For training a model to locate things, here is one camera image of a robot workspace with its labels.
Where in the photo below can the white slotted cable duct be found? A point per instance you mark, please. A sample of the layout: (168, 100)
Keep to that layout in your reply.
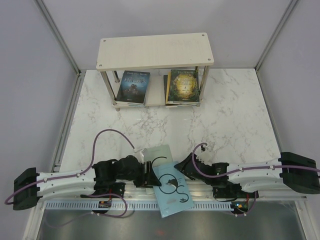
(131, 205)

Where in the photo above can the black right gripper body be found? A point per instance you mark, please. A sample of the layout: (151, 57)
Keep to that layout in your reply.
(196, 160)

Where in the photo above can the blue ocean Jules Verne book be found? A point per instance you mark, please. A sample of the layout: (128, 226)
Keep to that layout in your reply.
(130, 104)

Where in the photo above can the aluminium frame post right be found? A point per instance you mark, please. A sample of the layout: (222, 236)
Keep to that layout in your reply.
(277, 31)

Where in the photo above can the pale green thin book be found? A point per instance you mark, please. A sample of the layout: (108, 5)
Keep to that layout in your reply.
(158, 155)

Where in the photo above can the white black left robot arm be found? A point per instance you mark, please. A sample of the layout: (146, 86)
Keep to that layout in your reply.
(101, 179)

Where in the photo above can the purple galaxy cover book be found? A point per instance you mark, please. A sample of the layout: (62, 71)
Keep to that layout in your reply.
(182, 104)

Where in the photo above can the aluminium frame post left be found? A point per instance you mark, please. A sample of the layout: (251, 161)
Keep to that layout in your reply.
(57, 34)

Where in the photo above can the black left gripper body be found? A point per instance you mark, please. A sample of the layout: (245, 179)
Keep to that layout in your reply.
(140, 176)

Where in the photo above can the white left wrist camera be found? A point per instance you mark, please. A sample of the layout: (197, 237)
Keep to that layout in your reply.
(140, 154)

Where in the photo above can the yellow paperback book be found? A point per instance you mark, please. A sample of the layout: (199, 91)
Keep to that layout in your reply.
(171, 86)

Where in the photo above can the dark Wuthering Heights book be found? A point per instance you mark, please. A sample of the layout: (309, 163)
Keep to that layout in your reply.
(133, 88)

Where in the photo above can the light blue cat cover book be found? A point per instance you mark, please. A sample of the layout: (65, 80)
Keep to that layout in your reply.
(173, 196)

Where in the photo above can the white two-tier wooden shelf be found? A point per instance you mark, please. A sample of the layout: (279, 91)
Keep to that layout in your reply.
(167, 51)

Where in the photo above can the aluminium mounting rail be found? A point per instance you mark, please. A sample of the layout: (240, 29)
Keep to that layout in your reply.
(200, 192)

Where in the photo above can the dark green hardcover book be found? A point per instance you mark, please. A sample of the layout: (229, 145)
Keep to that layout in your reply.
(186, 84)

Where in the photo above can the black Moon and Sixpence book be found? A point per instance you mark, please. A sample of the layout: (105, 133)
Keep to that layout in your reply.
(165, 82)

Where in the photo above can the aluminium frame post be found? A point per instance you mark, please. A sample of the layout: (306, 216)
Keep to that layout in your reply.
(277, 31)
(57, 34)

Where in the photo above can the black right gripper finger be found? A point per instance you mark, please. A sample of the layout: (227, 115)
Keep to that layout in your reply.
(185, 165)
(191, 175)

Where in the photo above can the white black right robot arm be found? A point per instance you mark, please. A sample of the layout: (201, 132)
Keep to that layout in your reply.
(238, 181)

